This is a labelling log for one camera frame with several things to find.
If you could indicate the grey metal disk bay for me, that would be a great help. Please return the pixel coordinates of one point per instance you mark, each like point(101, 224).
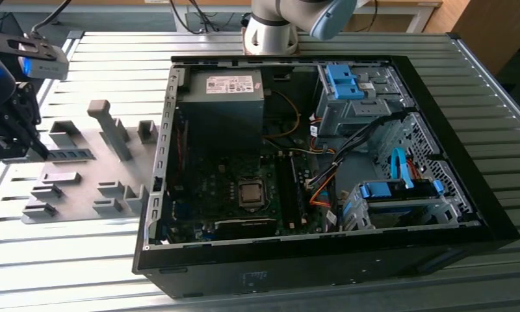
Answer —
point(409, 204)

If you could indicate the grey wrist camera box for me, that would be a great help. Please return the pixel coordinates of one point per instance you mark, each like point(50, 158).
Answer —
point(46, 69)

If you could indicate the dark green motherboard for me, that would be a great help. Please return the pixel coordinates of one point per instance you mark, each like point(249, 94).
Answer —
point(208, 191)

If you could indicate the blue-green RAM stick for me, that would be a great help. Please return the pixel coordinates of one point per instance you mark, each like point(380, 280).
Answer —
point(73, 154)

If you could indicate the brown wooden cabinet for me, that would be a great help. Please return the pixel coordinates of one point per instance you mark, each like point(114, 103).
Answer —
point(493, 32)

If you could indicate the grey parts rack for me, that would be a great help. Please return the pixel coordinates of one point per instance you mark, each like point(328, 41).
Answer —
point(86, 169)

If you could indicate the grey metal drive cage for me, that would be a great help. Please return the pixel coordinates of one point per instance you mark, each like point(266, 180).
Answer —
point(365, 110)

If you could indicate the black RAM slot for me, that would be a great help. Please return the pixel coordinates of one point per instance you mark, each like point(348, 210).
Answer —
point(284, 191)

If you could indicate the black graphics card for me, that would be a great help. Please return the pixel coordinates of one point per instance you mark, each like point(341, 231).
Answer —
point(246, 228)

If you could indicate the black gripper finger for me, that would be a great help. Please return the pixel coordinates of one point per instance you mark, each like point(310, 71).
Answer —
point(0, 148)
point(25, 110)

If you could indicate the wooden desk white legs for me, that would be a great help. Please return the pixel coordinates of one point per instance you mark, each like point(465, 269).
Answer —
point(398, 4)

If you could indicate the grey power supply unit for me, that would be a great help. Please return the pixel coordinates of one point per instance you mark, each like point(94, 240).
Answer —
point(225, 110)

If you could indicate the black open PC case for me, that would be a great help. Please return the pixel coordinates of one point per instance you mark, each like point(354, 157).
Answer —
point(285, 269)

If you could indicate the empty blue disk carrier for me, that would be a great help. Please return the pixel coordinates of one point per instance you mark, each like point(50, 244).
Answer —
point(342, 88)

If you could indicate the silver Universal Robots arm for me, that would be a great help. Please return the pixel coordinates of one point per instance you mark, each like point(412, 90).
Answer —
point(268, 35)

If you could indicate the CPU socket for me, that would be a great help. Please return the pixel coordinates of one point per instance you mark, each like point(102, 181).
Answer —
point(250, 192)

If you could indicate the blue carrier with black disk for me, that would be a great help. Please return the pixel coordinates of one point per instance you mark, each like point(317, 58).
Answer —
point(378, 190)

